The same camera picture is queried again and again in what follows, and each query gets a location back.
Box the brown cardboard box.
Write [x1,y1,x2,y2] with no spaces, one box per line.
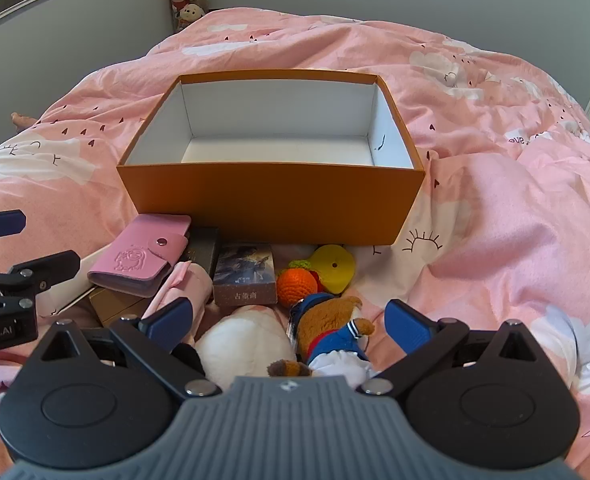
[89,287,148,328]

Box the pink printed blanket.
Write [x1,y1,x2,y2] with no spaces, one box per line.
[0,7,590,480]

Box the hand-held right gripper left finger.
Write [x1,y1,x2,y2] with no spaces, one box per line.
[37,297,223,398]

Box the pink card wallet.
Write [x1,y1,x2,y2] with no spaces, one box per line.
[87,214,192,297]

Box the white plush toy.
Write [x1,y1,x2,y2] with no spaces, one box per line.
[195,306,298,380]

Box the orange crochet fruit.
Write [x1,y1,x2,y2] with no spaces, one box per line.
[276,259,320,307]

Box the dark grey textured box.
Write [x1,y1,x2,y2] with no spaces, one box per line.
[175,226,220,281]

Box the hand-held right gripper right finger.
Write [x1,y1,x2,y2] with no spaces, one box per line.
[360,299,543,397]

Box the brown plush bear blue outfit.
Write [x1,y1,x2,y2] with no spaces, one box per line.
[267,294,382,386]

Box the white box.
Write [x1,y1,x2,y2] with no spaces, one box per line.
[37,249,120,318]

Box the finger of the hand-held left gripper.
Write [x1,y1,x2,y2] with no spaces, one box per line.
[0,251,82,313]
[0,209,27,242]

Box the yellow plastic toy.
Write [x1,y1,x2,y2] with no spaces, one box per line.
[309,244,356,295]

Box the orange cardboard box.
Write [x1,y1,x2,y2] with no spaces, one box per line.
[116,69,426,247]

